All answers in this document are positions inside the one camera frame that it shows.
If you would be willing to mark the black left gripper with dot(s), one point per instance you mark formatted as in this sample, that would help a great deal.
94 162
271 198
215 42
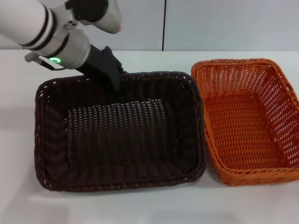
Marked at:
100 64

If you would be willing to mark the dark brown wicker basket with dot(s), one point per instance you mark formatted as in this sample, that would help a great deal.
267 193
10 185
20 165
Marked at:
121 130

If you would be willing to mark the orange wicker basket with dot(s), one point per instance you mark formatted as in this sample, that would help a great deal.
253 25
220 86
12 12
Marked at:
245 121

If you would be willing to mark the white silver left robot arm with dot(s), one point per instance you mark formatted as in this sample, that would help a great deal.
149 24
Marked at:
35 21

